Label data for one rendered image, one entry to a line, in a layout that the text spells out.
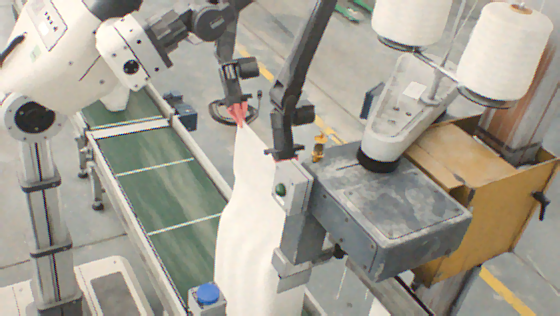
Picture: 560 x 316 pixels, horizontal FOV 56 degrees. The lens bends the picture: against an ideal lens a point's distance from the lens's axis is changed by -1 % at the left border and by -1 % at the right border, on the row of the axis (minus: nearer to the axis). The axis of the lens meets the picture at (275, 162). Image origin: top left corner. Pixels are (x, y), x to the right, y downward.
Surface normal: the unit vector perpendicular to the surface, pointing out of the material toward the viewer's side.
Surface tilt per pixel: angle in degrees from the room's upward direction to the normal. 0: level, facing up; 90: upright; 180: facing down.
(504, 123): 90
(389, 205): 0
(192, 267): 0
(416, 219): 0
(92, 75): 90
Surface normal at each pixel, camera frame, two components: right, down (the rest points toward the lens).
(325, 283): 0.14, -0.80
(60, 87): 0.06, 0.88
